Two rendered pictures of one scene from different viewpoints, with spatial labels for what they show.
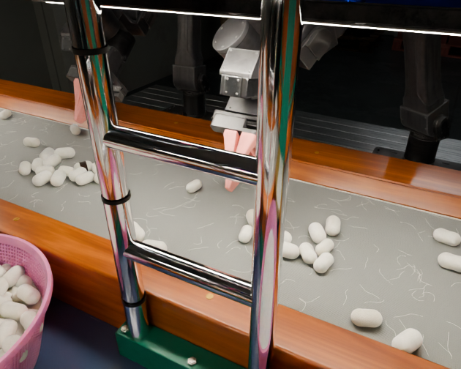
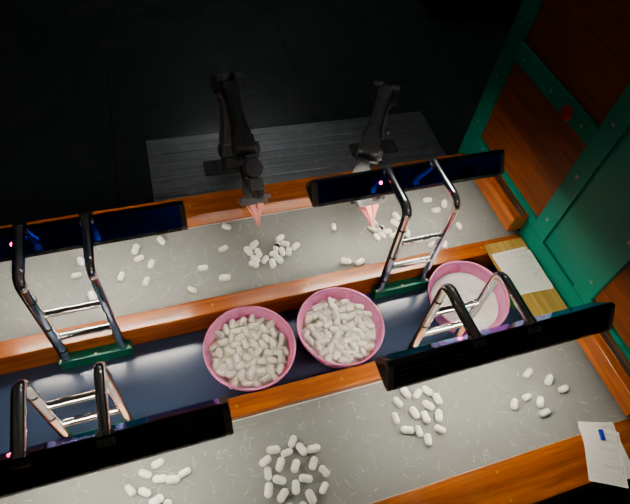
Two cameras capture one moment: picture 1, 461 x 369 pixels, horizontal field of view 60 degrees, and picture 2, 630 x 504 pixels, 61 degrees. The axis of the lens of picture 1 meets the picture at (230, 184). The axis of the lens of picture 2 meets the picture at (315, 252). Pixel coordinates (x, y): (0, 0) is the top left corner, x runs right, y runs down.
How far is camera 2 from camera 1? 1.50 m
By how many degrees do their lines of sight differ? 44
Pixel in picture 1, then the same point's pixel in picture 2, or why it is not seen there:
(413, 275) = (429, 221)
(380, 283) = (424, 230)
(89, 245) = (347, 275)
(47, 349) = not seen: hidden behind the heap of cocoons
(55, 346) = not seen: hidden behind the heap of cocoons
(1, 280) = (334, 304)
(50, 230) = (326, 279)
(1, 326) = (357, 312)
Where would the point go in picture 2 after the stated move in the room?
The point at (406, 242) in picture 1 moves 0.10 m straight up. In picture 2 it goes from (417, 208) to (425, 190)
